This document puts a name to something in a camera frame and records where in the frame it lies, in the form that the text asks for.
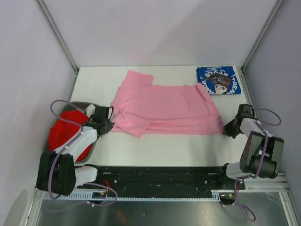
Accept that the right aluminium frame post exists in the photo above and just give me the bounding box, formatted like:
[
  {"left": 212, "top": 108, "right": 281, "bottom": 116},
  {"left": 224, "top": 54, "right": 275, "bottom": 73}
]
[{"left": 241, "top": 0, "right": 287, "bottom": 72}]

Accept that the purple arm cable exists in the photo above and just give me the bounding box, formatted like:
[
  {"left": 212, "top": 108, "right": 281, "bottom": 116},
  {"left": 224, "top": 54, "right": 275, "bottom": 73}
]
[
  {"left": 48, "top": 100, "right": 91, "bottom": 200},
  {"left": 253, "top": 108, "right": 282, "bottom": 179}
]

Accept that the red t shirt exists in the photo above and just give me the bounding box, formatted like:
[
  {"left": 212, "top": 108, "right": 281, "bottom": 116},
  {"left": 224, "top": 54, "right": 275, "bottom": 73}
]
[{"left": 48, "top": 110, "right": 89, "bottom": 151}]

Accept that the grey plastic tray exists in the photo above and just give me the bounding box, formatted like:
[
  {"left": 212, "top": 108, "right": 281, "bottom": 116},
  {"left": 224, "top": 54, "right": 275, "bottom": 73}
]
[{"left": 54, "top": 102, "right": 97, "bottom": 163}]

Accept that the left aluminium frame post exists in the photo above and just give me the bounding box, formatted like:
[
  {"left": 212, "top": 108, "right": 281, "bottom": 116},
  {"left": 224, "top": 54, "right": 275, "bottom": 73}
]
[{"left": 35, "top": 0, "right": 79, "bottom": 74}]

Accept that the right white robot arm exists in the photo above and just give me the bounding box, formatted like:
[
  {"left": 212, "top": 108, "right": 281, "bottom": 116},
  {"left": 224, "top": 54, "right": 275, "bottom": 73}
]
[{"left": 217, "top": 104, "right": 284, "bottom": 189}]

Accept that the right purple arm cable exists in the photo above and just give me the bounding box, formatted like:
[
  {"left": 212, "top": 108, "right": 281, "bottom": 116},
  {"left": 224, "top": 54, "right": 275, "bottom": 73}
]
[{"left": 253, "top": 108, "right": 282, "bottom": 179}]

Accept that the folded blue printed t shirt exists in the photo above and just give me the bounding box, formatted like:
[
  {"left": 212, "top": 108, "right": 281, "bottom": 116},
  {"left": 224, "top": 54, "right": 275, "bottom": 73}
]
[{"left": 196, "top": 66, "right": 241, "bottom": 96}]

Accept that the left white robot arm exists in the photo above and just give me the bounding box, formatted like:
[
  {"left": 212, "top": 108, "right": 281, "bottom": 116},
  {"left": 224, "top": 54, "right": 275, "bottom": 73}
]
[{"left": 36, "top": 105, "right": 114, "bottom": 199}]

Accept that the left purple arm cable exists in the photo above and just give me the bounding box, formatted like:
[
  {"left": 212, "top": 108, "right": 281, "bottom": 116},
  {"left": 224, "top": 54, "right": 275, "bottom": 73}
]
[{"left": 48, "top": 100, "right": 91, "bottom": 200}]

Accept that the white slotted cable duct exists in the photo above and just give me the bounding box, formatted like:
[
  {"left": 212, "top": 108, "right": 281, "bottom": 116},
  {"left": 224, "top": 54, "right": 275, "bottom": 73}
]
[{"left": 42, "top": 189, "right": 236, "bottom": 202}]

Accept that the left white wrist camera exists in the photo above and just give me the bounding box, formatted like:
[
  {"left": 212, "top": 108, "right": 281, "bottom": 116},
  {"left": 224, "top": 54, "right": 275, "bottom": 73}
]
[{"left": 85, "top": 104, "right": 95, "bottom": 117}]

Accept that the aluminium frame post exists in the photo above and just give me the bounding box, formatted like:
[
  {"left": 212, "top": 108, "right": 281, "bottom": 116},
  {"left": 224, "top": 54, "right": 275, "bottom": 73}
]
[
  {"left": 241, "top": 0, "right": 287, "bottom": 72},
  {"left": 35, "top": 0, "right": 79, "bottom": 74}
]

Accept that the pink t shirt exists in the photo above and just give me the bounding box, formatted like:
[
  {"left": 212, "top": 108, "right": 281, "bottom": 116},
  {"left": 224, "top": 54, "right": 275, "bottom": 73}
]
[{"left": 111, "top": 70, "right": 223, "bottom": 137}]

